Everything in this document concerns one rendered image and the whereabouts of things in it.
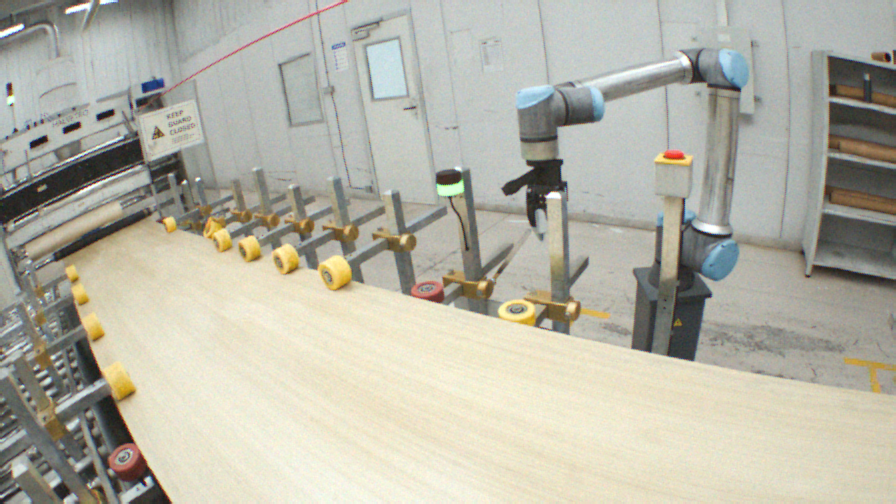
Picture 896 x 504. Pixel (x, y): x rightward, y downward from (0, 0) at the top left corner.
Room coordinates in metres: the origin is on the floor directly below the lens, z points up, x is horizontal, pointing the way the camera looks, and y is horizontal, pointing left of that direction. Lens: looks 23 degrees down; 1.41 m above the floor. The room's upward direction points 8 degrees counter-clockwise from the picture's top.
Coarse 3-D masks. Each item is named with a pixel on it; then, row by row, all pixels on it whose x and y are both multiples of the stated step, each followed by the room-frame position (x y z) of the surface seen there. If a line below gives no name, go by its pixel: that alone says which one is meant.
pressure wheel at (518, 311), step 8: (504, 304) 0.84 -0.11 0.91; (512, 304) 0.84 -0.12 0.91; (520, 304) 0.83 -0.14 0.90; (528, 304) 0.82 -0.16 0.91; (504, 312) 0.81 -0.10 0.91; (512, 312) 0.81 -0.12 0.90; (520, 312) 0.80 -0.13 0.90; (528, 312) 0.79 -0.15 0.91; (512, 320) 0.78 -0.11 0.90; (520, 320) 0.77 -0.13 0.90; (528, 320) 0.78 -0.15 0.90
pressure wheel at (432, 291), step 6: (426, 282) 1.00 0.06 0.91; (432, 282) 1.00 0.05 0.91; (438, 282) 0.99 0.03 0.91; (414, 288) 0.98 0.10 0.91; (420, 288) 0.98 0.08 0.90; (426, 288) 0.97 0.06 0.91; (432, 288) 0.97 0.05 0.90; (438, 288) 0.96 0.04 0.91; (414, 294) 0.95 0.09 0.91; (420, 294) 0.94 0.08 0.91; (426, 294) 0.94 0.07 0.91; (432, 294) 0.94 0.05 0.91; (438, 294) 0.94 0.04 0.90; (426, 300) 0.93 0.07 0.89; (432, 300) 0.94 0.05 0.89; (438, 300) 0.94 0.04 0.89
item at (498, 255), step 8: (504, 248) 1.25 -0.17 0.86; (512, 248) 1.27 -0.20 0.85; (488, 256) 1.21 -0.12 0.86; (496, 256) 1.20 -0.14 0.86; (504, 256) 1.23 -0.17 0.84; (488, 264) 1.16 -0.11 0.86; (496, 264) 1.19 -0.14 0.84; (488, 272) 1.16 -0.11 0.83; (448, 288) 1.04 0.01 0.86; (456, 288) 1.04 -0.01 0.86; (448, 296) 1.01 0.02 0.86; (456, 296) 1.03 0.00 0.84; (448, 304) 1.01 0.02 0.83
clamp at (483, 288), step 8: (456, 272) 1.11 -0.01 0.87; (448, 280) 1.08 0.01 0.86; (456, 280) 1.07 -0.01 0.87; (464, 280) 1.06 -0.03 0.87; (480, 280) 1.04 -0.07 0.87; (488, 280) 1.03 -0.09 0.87; (464, 288) 1.05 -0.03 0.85; (472, 288) 1.03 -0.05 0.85; (480, 288) 1.02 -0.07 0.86; (488, 288) 1.03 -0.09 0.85; (464, 296) 1.05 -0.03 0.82; (472, 296) 1.04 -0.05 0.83; (480, 296) 1.02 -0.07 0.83; (488, 296) 1.03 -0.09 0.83
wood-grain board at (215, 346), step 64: (128, 256) 1.74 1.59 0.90; (192, 256) 1.54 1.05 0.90; (128, 320) 1.02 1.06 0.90; (192, 320) 0.97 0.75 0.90; (256, 320) 0.93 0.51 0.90; (320, 320) 0.90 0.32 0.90; (384, 320) 0.86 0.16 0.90; (448, 320) 0.82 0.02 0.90; (192, 384) 0.67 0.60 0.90; (256, 384) 0.66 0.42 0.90; (320, 384) 0.65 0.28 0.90; (384, 384) 0.63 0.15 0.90; (448, 384) 0.61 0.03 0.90; (512, 384) 0.58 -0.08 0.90; (576, 384) 0.55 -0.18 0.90; (640, 384) 0.51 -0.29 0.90; (704, 384) 0.47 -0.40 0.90; (768, 384) 0.41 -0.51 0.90; (192, 448) 0.48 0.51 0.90; (256, 448) 0.48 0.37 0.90; (320, 448) 0.48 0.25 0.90; (384, 448) 0.47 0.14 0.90; (448, 448) 0.45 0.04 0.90; (512, 448) 0.43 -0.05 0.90; (576, 448) 0.41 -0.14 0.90; (640, 448) 0.38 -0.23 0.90; (704, 448) 0.34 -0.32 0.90; (768, 448) 0.29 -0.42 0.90; (832, 448) 0.23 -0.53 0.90
